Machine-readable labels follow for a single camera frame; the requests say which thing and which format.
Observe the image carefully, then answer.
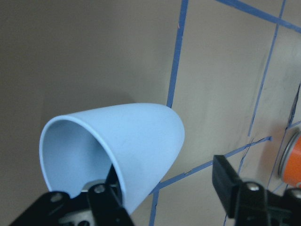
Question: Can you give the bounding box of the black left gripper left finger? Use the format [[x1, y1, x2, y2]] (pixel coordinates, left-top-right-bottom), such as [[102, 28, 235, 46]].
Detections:
[[105, 165, 123, 206]]

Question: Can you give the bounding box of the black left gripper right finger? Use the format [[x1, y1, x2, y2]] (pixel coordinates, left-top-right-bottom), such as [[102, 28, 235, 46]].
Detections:
[[212, 155, 243, 218]]

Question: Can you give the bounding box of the light blue plastic cup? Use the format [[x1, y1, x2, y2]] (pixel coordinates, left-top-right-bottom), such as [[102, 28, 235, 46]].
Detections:
[[39, 103, 185, 213]]

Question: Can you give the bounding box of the orange can with silver lid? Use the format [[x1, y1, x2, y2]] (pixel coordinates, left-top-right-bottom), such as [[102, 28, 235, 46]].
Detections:
[[278, 131, 301, 188]]

